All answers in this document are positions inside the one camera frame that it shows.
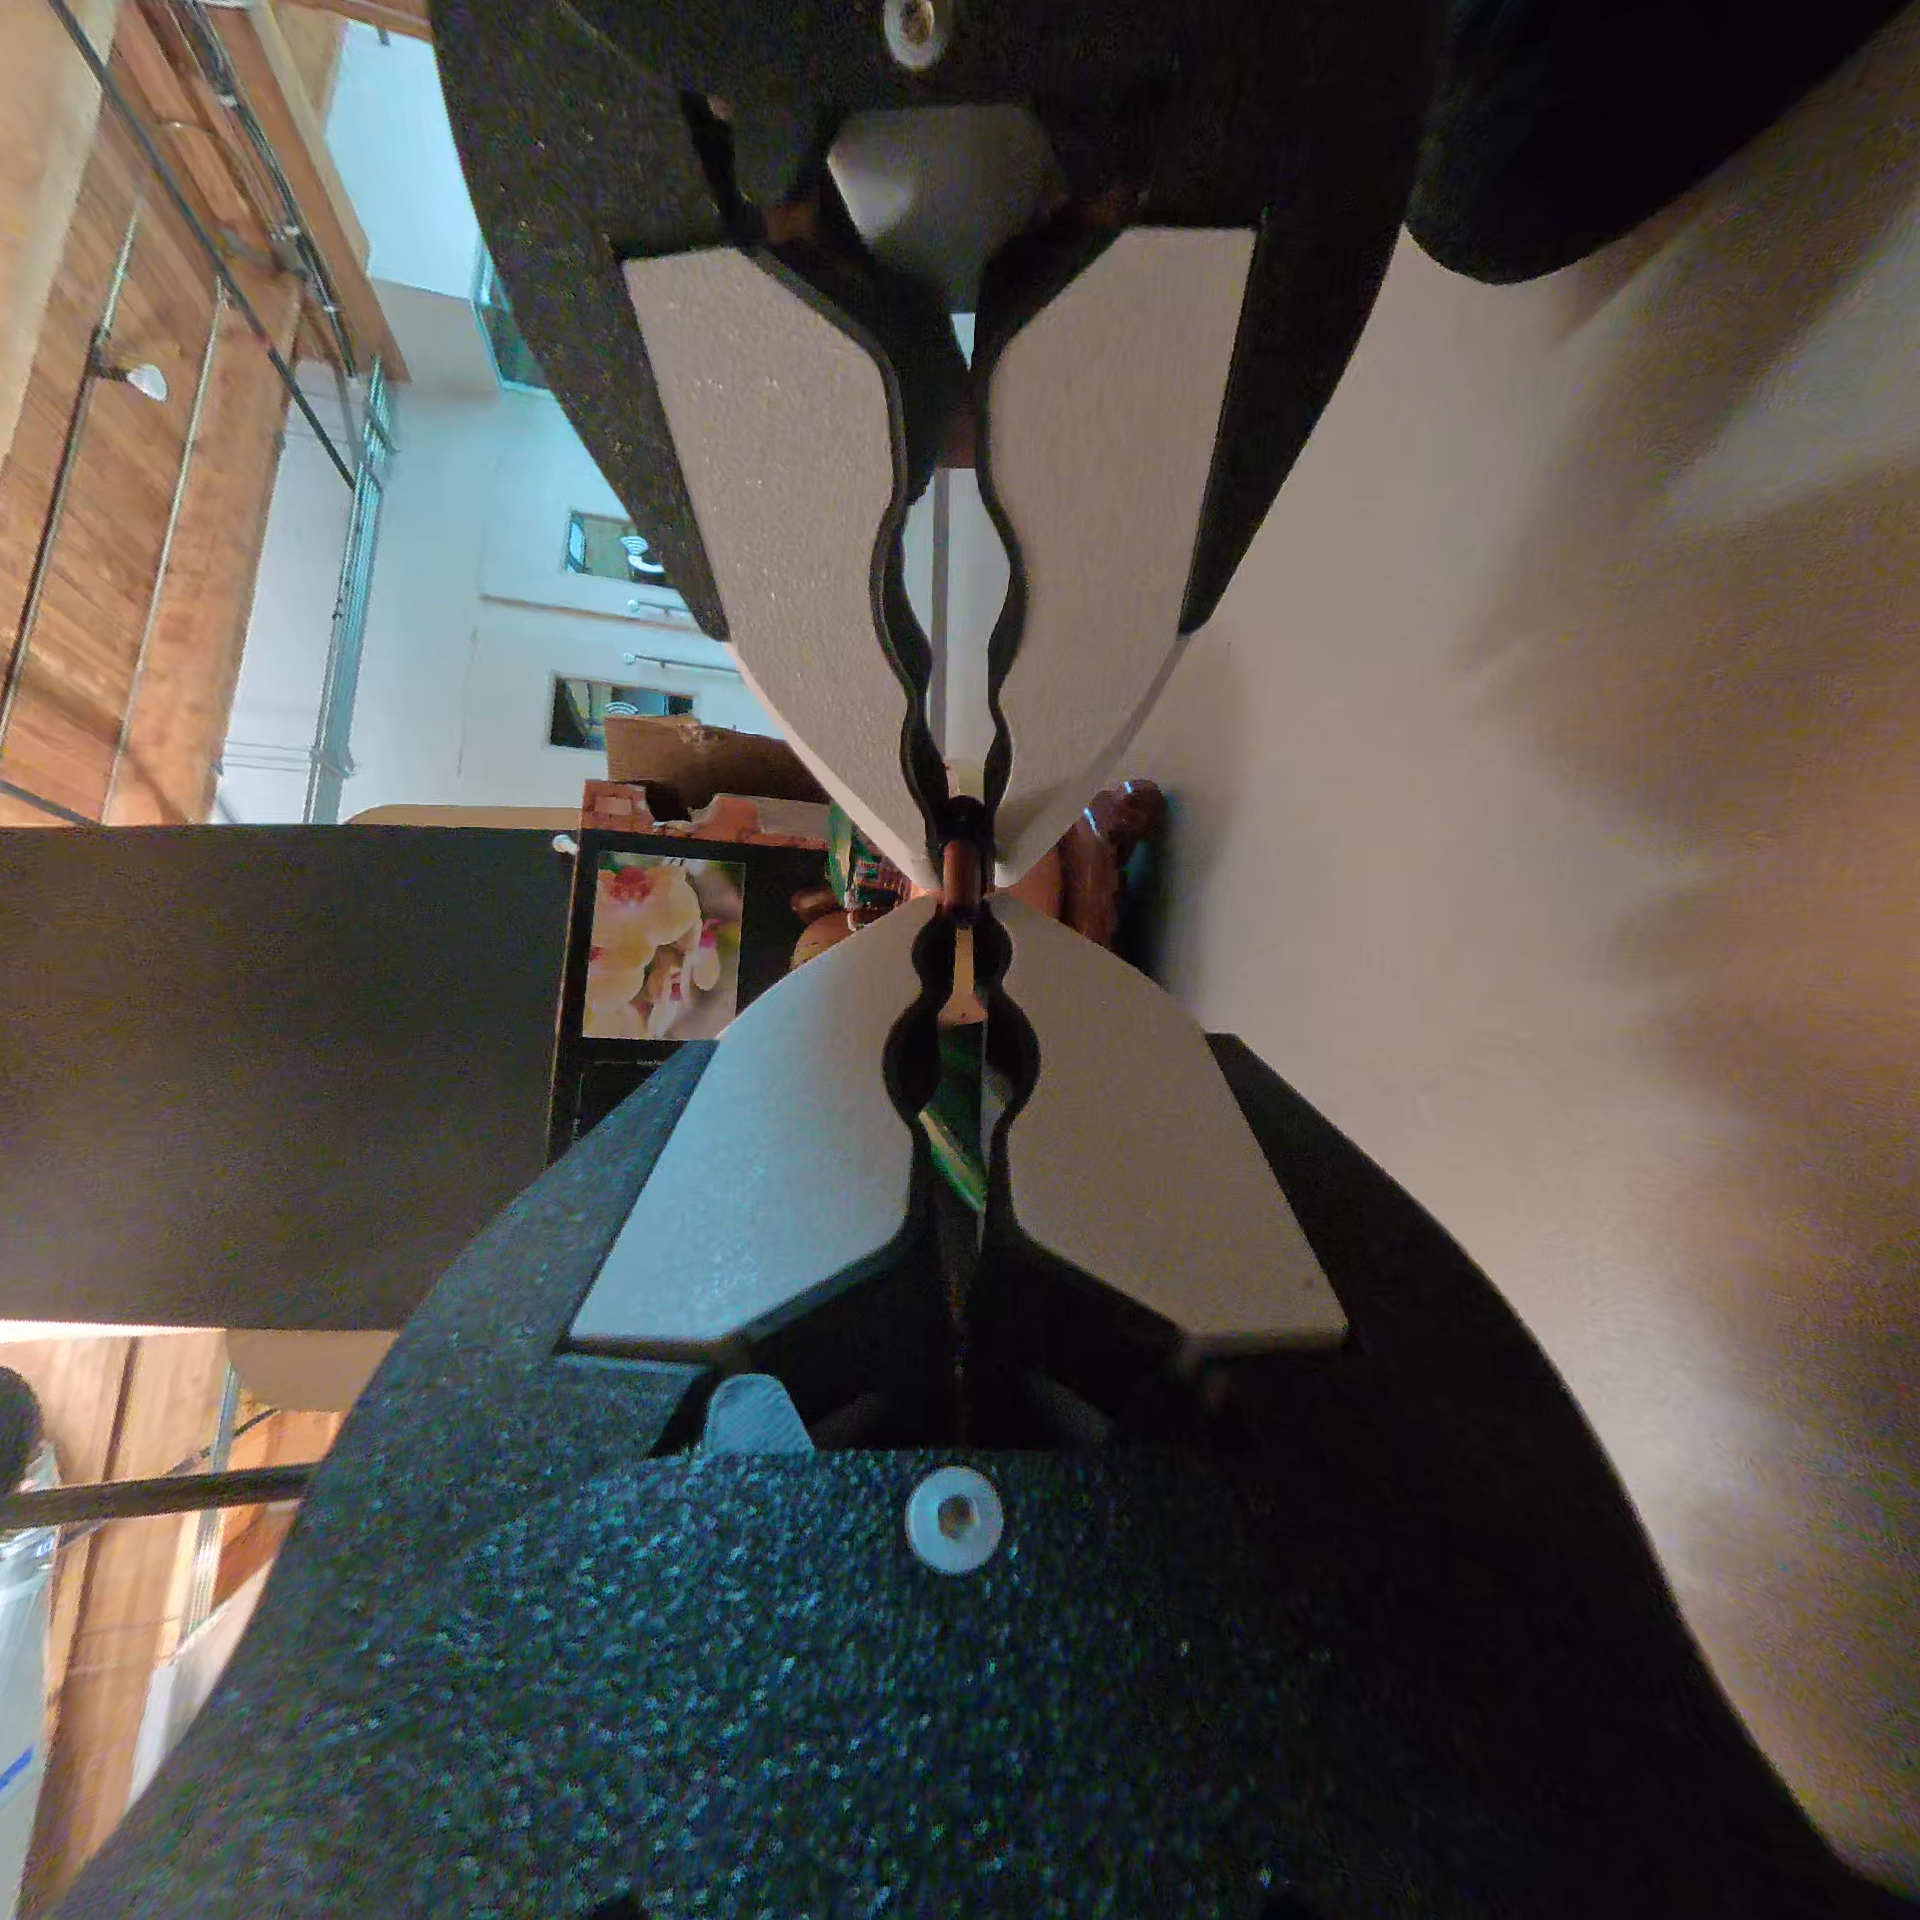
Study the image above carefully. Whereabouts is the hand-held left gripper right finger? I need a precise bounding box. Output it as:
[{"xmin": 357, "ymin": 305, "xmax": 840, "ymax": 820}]
[{"xmin": 974, "ymin": 894, "xmax": 1351, "ymax": 1375}]

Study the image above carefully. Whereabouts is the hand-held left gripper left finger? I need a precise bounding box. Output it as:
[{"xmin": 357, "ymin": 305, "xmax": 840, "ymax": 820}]
[{"xmin": 567, "ymin": 896, "xmax": 948, "ymax": 1368}]

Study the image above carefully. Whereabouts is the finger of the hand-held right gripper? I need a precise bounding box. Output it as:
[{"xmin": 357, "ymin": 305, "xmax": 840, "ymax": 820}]
[
  {"xmin": 623, "ymin": 246, "xmax": 955, "ymax": 889},
  {"xmin": 974, "ymin": 225, "xmax": 1260, "ymax": 891}
]

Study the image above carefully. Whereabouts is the orchid print lego box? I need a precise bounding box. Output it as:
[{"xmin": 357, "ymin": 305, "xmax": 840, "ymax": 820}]
[{"xmin": 546, "ymin": 715, "xmax": 919, "ymax": 1158}]

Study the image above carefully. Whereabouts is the black standing panel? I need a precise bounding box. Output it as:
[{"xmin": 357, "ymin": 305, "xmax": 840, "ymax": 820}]
[{"xmin": 0, "ymin": 823, "xmax": 580, "ymax": 1330}]

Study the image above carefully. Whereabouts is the black stand pole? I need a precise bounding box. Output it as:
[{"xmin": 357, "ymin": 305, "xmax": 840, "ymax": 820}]
[{"xmin": 0, "ymin": 1373, "xmax": 321, "ymax": 1530}]

